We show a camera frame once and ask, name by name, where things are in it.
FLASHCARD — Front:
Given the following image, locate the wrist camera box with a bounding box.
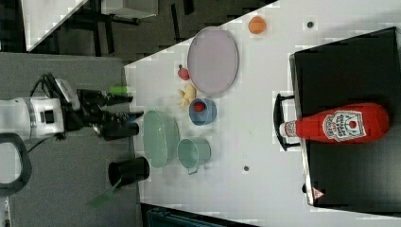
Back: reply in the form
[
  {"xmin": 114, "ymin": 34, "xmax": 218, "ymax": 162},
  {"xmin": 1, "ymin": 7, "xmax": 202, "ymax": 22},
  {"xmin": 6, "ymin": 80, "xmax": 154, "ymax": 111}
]
[{"xmin": 54, "ymin": 79, "xmax": 80, "ymax": 111}]

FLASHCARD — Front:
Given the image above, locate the white side table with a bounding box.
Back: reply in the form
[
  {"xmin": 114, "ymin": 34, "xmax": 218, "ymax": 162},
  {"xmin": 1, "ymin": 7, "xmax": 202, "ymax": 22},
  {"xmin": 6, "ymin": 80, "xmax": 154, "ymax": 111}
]
[{"xmin": 20, "ymin": 0, "xmax": 89, "ymax": 52}]

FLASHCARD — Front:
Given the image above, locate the large lilac plate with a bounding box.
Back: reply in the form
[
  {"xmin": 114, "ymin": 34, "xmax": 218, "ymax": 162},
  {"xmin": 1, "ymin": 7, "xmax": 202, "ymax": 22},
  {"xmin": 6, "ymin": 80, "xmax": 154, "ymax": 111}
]
[{"xmin": 187, "ymin": 26, "xmax": 239, "ymax": 96}]

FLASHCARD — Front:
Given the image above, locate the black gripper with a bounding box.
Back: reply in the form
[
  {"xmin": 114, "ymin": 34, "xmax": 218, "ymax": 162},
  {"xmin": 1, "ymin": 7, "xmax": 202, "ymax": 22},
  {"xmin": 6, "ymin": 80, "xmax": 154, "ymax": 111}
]
[{"xmin": 64, "ymin": 89, "xmax": 144, "ymax": 134}]

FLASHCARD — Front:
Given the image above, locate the green mug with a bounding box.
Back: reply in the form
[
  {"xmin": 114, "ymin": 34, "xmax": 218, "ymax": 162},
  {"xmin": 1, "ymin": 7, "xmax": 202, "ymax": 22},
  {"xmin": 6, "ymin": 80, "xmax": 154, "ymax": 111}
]
[{"xmin": 177, "ymin": 137, "xmax": 211, "ymax": 175}]

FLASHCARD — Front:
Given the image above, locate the yellow toy banana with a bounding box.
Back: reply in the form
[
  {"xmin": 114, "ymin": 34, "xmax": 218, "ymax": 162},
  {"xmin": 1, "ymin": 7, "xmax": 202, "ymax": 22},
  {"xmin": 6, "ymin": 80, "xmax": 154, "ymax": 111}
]
[{"xmin": 178, "ymin": 84, "xmax": 197, "ymax": 108}]

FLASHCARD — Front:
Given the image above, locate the orange toy fruit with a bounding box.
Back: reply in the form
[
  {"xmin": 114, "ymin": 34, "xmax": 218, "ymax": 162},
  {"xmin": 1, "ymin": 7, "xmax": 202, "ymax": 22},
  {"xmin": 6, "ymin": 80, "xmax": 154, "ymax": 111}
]
[{"xmin": 248, "ymin": 16, "xmax": 267, "ymax": 34}]

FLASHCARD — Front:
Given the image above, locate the black cable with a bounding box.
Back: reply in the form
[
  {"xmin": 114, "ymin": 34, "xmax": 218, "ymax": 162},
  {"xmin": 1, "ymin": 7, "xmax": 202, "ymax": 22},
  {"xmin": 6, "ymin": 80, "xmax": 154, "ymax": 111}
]
[{"xmin": 29, "ymin": 73, "xmax": 58, "ymax": 97}]

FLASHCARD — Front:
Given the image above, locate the red toy strawberry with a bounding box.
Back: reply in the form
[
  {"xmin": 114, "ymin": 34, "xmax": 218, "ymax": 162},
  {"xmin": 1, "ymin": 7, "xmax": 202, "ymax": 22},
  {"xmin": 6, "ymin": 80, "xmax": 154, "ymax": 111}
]
[{"xmin": 178, "ymin": 64, "xmax": 190, "ymax": 80}]

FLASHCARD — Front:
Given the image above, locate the green colander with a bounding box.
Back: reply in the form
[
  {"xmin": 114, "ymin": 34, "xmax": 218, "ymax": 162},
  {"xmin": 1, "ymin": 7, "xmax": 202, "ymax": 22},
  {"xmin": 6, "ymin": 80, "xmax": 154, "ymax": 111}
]
[{"xmin": 143, "ymin": 111, "xmax": 180, "ymax": 168}]

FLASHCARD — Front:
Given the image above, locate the green spatula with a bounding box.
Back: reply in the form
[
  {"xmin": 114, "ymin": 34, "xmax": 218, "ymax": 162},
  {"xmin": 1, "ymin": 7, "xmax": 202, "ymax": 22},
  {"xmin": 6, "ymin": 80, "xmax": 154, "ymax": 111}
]
[{"xmin": 88, "ymin": 180, "xmax": 121, "ymax": 209}]

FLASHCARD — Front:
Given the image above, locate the red felt ketchup bottle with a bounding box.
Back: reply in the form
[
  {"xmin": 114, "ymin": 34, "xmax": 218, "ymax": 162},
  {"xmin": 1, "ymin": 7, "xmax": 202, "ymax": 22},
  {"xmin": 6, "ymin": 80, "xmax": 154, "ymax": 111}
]
[{"xmin": 278, "ymin": 102, "xmax": 390, "ymax": 144}]

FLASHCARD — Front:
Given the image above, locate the green marker cap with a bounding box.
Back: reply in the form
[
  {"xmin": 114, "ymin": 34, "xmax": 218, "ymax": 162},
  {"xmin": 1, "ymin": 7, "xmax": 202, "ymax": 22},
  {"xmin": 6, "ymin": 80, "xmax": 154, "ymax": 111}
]
[{"xmin": 109, "ymin": 86, "xmax": 128, "ymax": 95}]

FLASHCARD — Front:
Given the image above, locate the black cylinder cup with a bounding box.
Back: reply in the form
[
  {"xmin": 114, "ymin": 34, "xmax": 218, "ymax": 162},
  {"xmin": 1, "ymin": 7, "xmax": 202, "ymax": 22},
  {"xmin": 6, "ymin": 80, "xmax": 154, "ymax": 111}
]
[{"xmin": 108, "ymin": 157, "xmax": 150, "ymax": 187}]

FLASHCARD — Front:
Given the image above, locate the blue bowl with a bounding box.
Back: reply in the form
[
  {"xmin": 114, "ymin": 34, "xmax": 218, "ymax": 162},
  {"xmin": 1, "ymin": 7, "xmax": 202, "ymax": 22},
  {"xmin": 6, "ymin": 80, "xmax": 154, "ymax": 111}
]
[{"xmin": 189, "ymin": 98, "xmax": 217, "ymax": 126}]

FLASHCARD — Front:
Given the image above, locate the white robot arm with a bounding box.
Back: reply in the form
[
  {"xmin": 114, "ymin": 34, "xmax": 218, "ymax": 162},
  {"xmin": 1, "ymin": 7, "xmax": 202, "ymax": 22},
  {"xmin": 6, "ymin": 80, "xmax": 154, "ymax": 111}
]
[{"xmin": 1, "ymin": 90, "xmax": 143, "ymax": 197}]

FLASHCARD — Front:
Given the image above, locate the black toaster oven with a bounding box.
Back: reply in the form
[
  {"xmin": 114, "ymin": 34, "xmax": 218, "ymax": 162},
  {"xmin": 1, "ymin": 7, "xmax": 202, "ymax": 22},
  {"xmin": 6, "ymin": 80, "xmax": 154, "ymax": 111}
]
[{"xmin": 273, "ymin": 26, "xmax": 400, "ymax": 217}]

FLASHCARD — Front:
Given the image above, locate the black post on table edge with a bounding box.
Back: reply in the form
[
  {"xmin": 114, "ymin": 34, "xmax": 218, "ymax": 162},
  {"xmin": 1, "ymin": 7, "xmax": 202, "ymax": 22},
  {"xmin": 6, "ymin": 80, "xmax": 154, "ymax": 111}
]
[{"xmin": 102, "ymin": 123, "xmax": 139, "ymax": 141}]

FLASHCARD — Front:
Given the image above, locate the small red toy in bowl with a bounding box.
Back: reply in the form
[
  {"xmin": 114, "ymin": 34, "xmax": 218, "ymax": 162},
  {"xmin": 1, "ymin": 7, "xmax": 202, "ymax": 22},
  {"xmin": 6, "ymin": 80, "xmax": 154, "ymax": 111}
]
[{"xmin": 194, "ymin": 102, "xmax": 205, "ymax": 113}]

